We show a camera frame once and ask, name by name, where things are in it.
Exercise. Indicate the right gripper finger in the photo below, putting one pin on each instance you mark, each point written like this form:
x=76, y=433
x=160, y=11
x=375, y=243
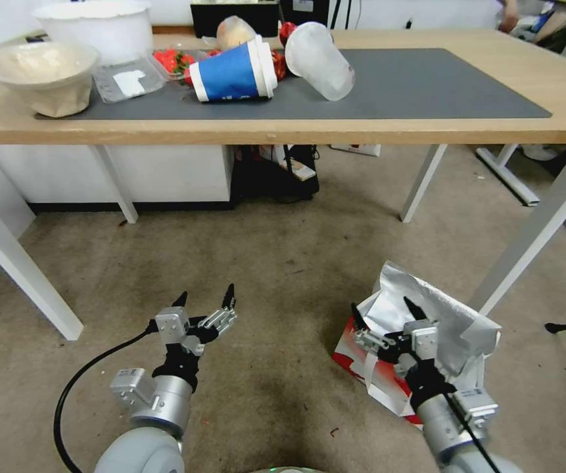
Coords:
x=369, y=340
x=415, y=311

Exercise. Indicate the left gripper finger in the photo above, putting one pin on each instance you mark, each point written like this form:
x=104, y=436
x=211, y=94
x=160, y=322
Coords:
x=222, y=318
x=181, y=299

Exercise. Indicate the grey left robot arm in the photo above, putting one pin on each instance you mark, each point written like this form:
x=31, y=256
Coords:
x=149, y=409

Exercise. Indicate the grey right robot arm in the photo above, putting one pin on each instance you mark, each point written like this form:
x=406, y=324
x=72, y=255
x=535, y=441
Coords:
x=448, y=423

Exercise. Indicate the foil-lined food delivery bag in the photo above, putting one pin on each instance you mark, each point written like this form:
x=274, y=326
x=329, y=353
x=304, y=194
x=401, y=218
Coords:
x=452, y=315

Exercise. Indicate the black bag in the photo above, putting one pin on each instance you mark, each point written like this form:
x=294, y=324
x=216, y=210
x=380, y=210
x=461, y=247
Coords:
x=273, y=175

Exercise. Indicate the plastic bag with bread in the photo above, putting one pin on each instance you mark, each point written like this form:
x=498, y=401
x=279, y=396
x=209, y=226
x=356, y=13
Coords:
x=233, y=32

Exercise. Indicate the white cabinet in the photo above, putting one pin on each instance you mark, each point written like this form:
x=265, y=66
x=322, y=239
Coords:
x=164, y=172

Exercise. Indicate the white robot front shell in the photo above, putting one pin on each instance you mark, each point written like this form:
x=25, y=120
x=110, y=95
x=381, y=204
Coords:
x=282, y=469

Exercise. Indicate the red and white box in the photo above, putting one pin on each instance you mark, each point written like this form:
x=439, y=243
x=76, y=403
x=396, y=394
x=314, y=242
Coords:
x=361, y=148

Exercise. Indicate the wooden table with white legs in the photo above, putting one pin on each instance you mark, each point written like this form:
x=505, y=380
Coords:
x=411, y=129

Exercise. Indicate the clear plastic lid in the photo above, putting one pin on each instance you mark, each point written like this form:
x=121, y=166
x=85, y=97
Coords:
x=125, y=81

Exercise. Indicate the grey desk mat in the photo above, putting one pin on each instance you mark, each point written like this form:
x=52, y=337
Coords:
x=411, y=84

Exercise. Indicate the blue paper cup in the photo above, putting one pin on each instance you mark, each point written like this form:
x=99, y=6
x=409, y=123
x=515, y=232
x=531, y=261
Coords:
x=228, y=74

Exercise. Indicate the clear strawberry punnet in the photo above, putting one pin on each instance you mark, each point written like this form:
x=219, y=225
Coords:
x=171, y=61

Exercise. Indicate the red snack packet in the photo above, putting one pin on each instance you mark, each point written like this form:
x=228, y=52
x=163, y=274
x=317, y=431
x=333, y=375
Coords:
x=278, y=64

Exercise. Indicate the beige paper bowl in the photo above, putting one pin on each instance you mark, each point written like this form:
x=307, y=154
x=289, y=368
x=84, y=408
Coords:
x=41, y=74

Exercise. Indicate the clear plastic cup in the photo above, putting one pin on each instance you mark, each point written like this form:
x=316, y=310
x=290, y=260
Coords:
x=319, y=61

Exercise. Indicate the large white plastic tub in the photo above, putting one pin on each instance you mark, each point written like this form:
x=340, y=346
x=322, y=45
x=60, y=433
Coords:
x=100, y=27

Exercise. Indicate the black box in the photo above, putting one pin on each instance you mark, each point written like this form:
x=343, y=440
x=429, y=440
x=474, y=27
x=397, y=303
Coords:
x=233, y=15

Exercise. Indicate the person's hand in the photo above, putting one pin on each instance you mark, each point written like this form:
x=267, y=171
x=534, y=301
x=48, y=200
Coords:
x=509, y=15

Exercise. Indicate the brown cardboard piece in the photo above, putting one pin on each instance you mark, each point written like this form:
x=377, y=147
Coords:
x=551, y=24

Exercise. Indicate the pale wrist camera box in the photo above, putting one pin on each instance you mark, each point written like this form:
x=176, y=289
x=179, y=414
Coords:
x=424, y=339
x=171, y=322

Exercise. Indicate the white desk leg frame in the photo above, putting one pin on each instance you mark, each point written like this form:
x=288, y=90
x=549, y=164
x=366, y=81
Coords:
x=507, y=175

